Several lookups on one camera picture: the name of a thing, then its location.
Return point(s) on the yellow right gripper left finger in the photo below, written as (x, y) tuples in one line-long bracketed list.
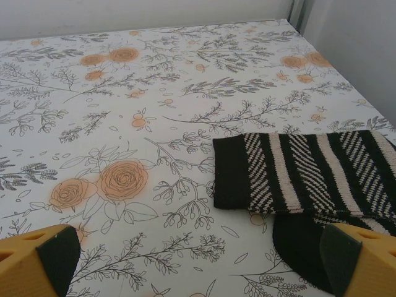
[(28, 266)]

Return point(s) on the floral patterned table mat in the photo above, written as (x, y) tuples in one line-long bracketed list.
[(154, 92)]

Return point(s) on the black white striped sock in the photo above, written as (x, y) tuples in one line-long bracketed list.
[(294, 173)]

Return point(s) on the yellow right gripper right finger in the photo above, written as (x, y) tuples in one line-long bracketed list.
[(368, 266)]

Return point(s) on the aluminium frame post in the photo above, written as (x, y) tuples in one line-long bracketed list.
[(296, 15)]

